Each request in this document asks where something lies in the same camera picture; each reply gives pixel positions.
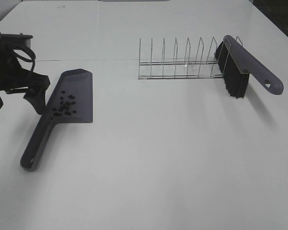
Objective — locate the pile of coffee beans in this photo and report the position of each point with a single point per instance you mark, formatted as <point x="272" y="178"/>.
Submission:
<point x="65" y="106"/>

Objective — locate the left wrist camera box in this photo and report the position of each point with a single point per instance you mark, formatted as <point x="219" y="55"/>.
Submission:
<point x="17" y="41"/>

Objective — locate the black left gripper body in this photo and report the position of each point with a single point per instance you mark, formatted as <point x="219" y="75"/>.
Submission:
<point x="15" y="79"/>

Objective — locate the purple plastic dustpan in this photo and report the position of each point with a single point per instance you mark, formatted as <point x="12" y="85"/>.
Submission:
<point x="78" y="82"/>

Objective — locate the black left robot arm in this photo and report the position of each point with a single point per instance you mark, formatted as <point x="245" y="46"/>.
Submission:
<point x="25" y="56"/>

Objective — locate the chrome wire dish rack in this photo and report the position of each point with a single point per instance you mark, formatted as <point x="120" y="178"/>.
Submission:
<point x="181" y="62"/>

